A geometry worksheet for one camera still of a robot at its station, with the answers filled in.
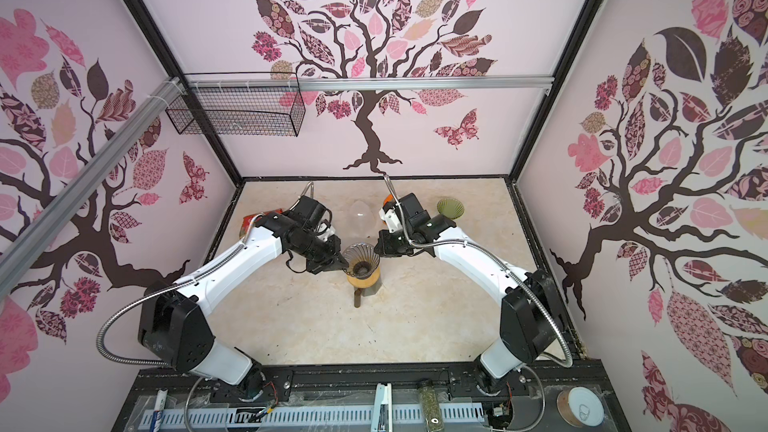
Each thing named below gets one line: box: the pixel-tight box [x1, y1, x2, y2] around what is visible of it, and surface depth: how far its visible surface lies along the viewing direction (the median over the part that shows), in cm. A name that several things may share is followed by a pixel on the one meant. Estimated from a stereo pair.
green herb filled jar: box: [418, 379, 445, 432], surface depth 69 cm
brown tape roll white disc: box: [556, 386, 604, 427], surface depth 67 cm
